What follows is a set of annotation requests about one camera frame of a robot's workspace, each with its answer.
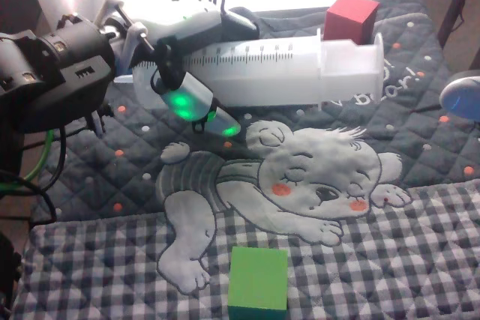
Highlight green cube block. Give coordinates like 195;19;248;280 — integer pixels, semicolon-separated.
226;247;290;320

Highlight dark furniture frame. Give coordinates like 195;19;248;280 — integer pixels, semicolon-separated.
436;0;480;49

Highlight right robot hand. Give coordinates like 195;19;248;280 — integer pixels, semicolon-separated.
438;69;480;123

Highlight red cube block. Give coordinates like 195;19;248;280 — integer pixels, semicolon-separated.
322;0;380;44

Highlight grey quilt with printed bear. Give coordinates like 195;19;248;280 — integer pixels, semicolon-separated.
10;0;480;320

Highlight large clear plastic syringe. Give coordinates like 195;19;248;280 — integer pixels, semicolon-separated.
112;29;386;111

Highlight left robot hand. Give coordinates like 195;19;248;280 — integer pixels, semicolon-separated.
144;0;260;138

